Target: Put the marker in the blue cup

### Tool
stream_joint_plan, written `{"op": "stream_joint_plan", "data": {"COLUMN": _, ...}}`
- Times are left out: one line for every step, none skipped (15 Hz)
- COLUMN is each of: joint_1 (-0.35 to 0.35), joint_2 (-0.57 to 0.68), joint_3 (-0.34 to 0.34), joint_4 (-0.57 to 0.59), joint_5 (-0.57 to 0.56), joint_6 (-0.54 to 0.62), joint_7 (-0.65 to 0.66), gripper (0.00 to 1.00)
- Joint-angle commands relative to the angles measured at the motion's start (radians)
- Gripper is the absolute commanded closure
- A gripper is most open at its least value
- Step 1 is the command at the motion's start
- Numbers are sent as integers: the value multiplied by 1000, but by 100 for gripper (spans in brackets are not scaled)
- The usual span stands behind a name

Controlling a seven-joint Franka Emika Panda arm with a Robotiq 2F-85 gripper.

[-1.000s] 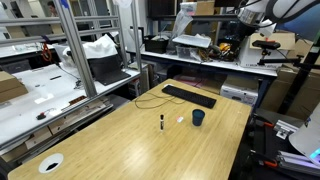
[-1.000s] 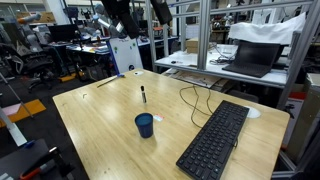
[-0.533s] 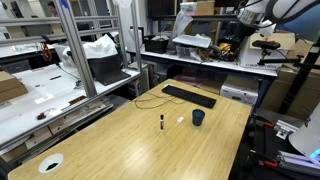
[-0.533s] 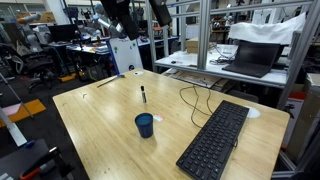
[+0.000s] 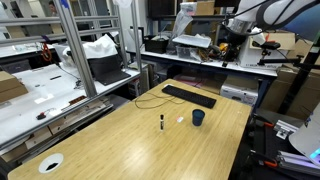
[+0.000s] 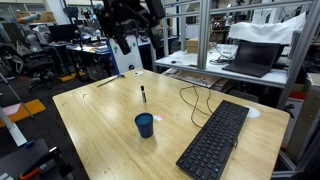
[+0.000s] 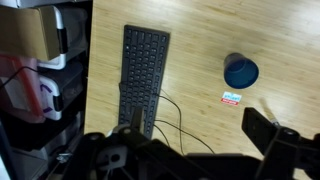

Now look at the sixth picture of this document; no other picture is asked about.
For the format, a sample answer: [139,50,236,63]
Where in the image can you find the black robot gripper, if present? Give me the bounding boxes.
[94,0,167,56]

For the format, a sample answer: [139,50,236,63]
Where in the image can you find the marker with black cap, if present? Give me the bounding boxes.
[140,85,148,104]

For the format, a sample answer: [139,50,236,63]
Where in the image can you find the blue plastic cup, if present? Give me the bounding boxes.
[134,112,155,139]

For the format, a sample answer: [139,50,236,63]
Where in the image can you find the white panel with green dots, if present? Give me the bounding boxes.
[109,34,144,74]

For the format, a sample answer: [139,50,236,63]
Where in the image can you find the thin rod with blue tip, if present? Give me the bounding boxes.
[96,73,126,89]

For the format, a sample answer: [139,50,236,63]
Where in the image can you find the cardboard box on shelf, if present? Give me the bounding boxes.
[185,36,212,55]

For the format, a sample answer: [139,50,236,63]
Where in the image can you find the flat cardboard sheets under shelf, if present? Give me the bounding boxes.
[161,67,229,90]

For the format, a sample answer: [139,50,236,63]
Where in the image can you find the black computer monitor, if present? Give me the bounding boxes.
[48,23,80,43]

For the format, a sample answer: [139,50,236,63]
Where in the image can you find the black office chair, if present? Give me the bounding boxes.
[13,44,58,94]

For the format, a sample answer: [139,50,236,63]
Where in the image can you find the black laptop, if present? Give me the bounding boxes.
[221,39,282,79]

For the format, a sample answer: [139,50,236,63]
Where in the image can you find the black computer keyboard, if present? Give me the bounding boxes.
[175,99,250,180]

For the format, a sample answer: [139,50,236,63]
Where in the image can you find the white cloth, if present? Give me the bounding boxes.
[228,11,307,46]

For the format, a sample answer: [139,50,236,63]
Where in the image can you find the orange floor mat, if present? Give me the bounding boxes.
[0,98,47,128]

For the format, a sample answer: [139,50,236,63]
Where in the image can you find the plain white table grommet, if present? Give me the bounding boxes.
[244,105,262,120]

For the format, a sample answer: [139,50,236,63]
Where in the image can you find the grey tripod leg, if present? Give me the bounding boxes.
[0,72,35,120]

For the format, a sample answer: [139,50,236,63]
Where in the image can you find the grey metal cabinet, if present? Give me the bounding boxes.
[285,72,320,165]

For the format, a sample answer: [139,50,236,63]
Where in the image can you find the aluminium frame shelf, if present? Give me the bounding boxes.
[150,0,320,111]

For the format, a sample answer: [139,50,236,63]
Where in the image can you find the black keyboard cable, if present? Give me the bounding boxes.
[179,84,214,130]

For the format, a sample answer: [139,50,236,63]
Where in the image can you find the cables on shelf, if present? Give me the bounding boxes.
[209,42,238,66]

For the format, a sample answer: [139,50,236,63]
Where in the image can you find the clamp with orange handle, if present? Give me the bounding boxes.
[19,145,76,180]

